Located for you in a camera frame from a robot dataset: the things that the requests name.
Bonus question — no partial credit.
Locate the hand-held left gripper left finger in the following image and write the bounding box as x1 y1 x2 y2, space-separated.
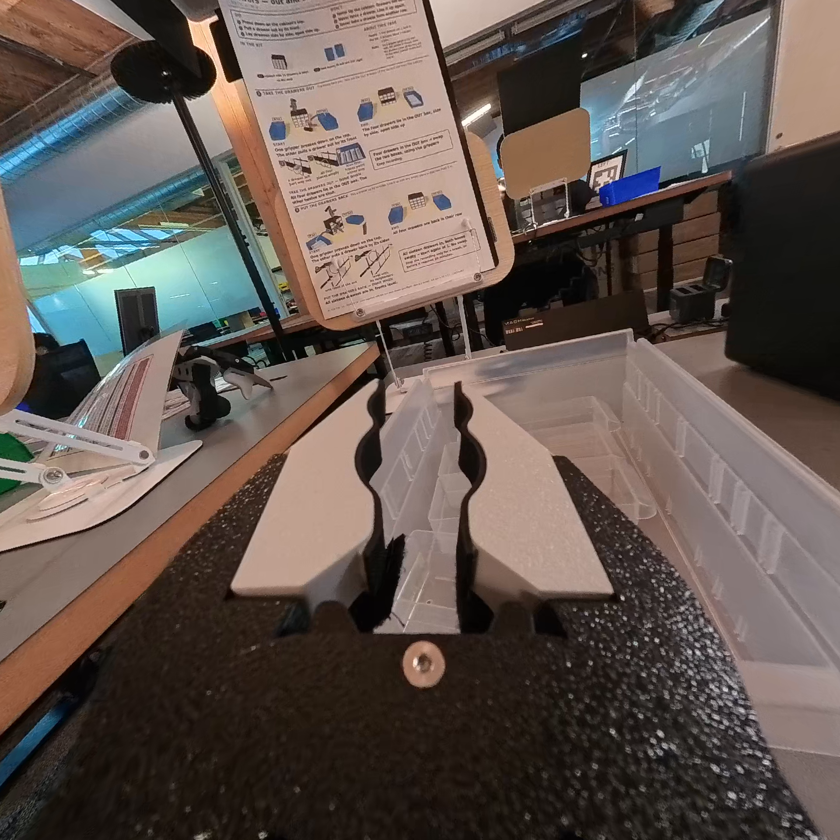
230 378 389 610

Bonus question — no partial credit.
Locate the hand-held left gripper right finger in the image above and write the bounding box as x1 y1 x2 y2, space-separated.
453 381 616 610

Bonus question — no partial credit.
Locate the clear plastic storage bin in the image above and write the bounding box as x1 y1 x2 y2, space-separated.
367 328 840 756

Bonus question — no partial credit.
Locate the black drawer cabinet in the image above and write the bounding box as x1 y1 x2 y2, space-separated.
724 133 840 383

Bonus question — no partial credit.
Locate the idle hand-held gripper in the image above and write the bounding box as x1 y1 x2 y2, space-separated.
169 348 274 432

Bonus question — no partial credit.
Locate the small black monitor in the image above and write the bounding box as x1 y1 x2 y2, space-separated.
113 287 160 357

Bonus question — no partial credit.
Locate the black battery charger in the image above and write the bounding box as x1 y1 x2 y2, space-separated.
669 256 732 326

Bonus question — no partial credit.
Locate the cardboard box stack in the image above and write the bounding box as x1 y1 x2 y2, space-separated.
623 190 729 290

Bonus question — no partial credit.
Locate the brown desk with black legs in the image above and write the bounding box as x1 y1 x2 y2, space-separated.
512 169 732 342

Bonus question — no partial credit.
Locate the blue plastic bin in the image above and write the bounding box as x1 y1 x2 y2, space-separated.
598 166 662 206

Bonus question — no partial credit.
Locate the framed marker sign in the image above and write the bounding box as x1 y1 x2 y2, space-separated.
587 150 630 198

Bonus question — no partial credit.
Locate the small beige board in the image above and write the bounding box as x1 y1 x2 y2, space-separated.
500 107 592 200

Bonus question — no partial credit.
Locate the black hanging panel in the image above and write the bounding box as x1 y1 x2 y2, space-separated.
497 33 585 142

